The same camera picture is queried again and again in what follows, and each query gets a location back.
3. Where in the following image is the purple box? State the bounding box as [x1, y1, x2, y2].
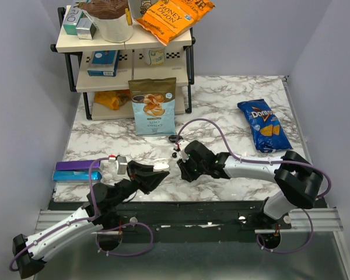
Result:
[55, 160, 104, 171]

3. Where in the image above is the teal RO box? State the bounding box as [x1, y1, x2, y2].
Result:
[62, 1, 91, 36]

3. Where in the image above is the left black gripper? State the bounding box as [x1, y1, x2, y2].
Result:
[111, 160, 169, 207]

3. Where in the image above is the black marbled charging case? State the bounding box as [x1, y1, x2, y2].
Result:
[169, 135, 178, 143]

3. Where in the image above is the blue box on shelf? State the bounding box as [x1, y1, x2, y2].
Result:
[87, 50, 120, 77]

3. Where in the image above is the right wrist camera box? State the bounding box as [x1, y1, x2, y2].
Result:
[174, 139, 189, 162]

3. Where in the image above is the orange snack bag bottom shelf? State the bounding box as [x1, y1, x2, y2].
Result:
[94, 89, 131, 110]

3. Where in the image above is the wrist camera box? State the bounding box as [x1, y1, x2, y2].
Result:
[174, 139, 189, 162]
[115, 155, 128, 176]

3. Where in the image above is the white carton top shelf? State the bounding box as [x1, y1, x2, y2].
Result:
[128, 0, 158, 19]

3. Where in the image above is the black and cream shelf rack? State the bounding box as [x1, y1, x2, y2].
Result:
[50, 5, 195, 121]

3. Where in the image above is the aluminium rail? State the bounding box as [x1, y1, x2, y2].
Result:
[34, 208, 344, 233]

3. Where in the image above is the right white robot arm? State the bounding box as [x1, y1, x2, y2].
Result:
[174, 140, 324, 229]

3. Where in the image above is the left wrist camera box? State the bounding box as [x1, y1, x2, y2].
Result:
[115, 155, 128, 176]

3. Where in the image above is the blue doritos bag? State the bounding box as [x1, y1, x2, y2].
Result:
[237, 99, 292, 153]

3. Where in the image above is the cassava chips bag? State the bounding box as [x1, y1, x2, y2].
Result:
[128, 77, 176, 135]

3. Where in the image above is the orange honey dijon chip bag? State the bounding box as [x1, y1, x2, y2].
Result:
[135, 0, 215, 46]

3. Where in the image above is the silver small box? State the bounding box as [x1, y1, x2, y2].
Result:
[76, 17, 96, 40]

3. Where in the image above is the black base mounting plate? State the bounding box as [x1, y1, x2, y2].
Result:
[55, 201, 291, 248]

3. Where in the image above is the white and brown paper bag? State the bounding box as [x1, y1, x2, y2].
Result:
[78, 0, 134, 43]

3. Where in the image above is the white earbud charging case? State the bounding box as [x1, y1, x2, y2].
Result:
[153, 158, 170, 172]

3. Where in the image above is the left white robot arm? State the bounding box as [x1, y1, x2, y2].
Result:
[9, 155, 170, 279]

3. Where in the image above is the shiny blue box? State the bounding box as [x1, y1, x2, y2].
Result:
[52, 171, 102, 182]

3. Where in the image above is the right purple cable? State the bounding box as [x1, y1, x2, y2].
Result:
[176, 118, 333, 254]

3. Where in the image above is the white cup on shelf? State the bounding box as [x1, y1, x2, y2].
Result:
[143, 47, 166, 67]

